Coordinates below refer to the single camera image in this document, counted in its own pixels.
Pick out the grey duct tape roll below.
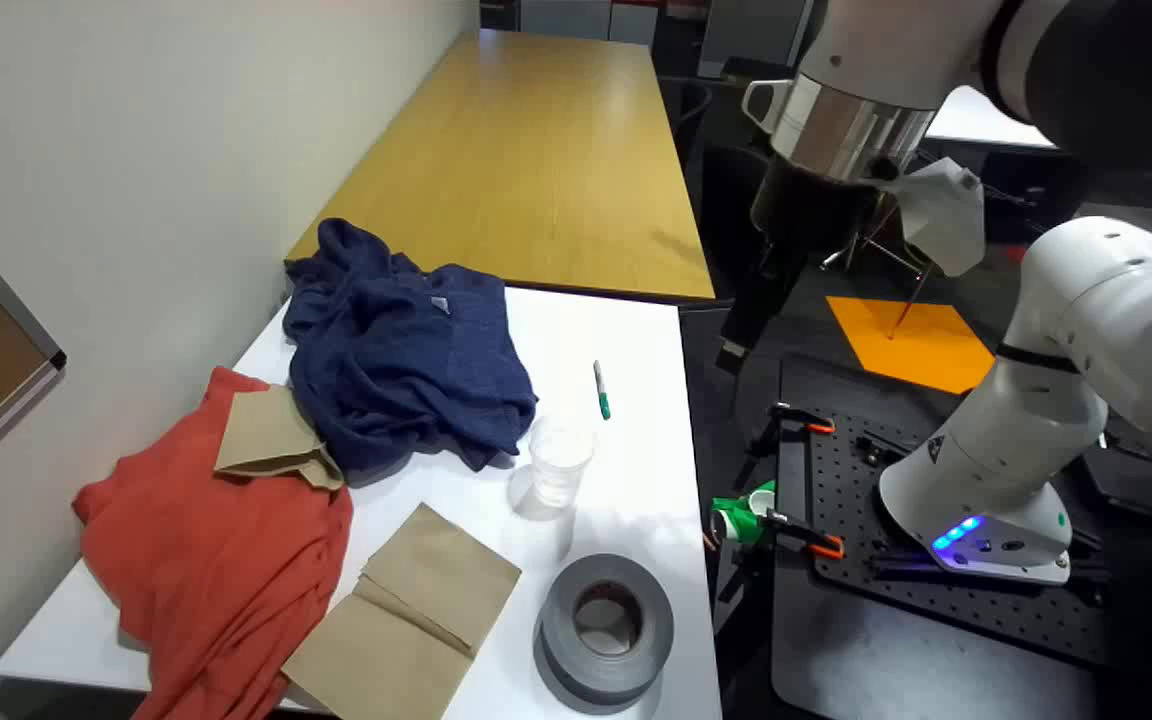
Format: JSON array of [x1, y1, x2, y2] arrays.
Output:
[[533, 550, 682, 708]]

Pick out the navy blue cloth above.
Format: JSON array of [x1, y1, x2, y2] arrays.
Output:
[[282, 215, 539, 479]]

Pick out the white device with blue light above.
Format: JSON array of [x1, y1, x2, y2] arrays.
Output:
[[767, 350, 1152, 671]]

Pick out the orange red cloth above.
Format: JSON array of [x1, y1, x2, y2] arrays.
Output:
[[68, 364, 356, 720]]

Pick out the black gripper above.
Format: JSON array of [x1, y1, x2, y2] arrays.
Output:
[[748, 160, 875, 267]]

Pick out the clear plastic cup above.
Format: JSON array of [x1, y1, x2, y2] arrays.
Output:
[[509, 411, 606, 522]]

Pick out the large brown folded cloth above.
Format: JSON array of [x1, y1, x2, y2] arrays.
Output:
[[282, 500, 530, 720]]

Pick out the black clamp with orange tip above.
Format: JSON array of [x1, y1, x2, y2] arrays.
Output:
[[759, 513, 854, 565], [765, 397, 839, 528]]

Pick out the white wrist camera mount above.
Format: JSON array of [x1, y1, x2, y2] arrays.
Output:
[[897, 154, 992, 280]]

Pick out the green pen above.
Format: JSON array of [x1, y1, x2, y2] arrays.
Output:
[[587, 354, 616, 425]]

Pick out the small tan folded cloth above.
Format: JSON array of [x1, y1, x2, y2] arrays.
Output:
[[213, 384, 349, 495]]

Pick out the wooden table beside blue cloth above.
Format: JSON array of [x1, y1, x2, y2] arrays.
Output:
[[285, 27, 720, 303]]

